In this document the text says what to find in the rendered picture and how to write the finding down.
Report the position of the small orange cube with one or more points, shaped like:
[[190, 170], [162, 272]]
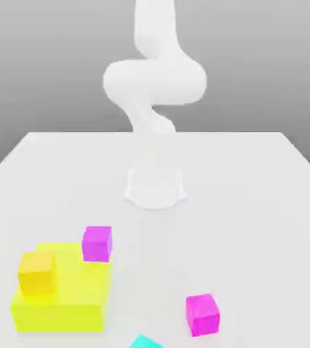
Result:
[[36, 274]]

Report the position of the large yellow box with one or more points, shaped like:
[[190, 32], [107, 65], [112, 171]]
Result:
[[73, 293]]

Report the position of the small magenta cube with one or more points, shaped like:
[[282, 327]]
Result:
[[202, 315]]

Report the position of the small cyan cube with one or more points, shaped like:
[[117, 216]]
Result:
[[145, 343]]

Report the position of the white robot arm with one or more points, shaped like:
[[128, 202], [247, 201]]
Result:
[[155, 81]]

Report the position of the small violet cube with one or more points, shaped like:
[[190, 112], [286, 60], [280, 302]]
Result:
[[96, 244]]

